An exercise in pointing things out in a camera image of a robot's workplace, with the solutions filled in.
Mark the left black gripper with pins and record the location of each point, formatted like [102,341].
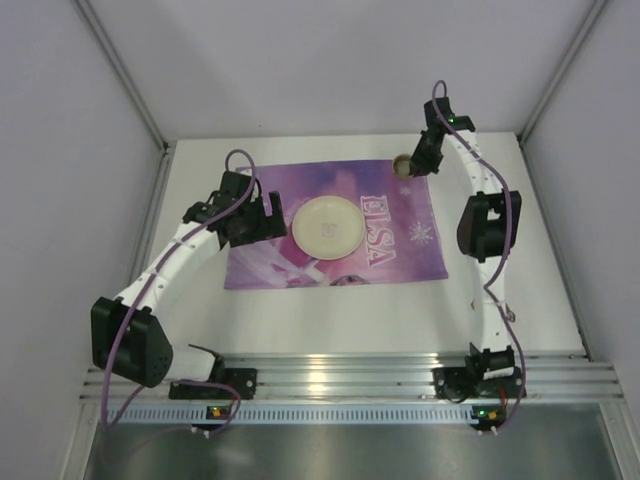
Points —
[265,220]

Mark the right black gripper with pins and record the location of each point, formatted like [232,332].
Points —
[422,153]

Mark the small glass cup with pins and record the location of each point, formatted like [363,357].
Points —
[401,166]

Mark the cream round plate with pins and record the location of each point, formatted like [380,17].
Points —
[328,228]

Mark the purple Elsa cloth placemat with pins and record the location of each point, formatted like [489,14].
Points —
[400,244]

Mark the iridescent metal fork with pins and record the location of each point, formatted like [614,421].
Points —
[510,314]

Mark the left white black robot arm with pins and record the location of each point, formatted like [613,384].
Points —
[129,334]

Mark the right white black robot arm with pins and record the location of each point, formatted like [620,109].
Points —
[485,234]

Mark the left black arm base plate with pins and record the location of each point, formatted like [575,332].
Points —
[242,380]

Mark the aluminium mounting rail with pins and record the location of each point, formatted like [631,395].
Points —
[550,378]

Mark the left aluminium corner post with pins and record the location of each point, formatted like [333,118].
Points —
[91,19]

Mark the aluminium corner post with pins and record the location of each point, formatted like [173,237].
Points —
[91,19]
[569,54]

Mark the right aluminium corner post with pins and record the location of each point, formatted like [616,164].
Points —
[569,54]

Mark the white slotted cable duct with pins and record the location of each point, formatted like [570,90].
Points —
[299,414]

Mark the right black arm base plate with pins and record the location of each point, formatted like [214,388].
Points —
[456,385]

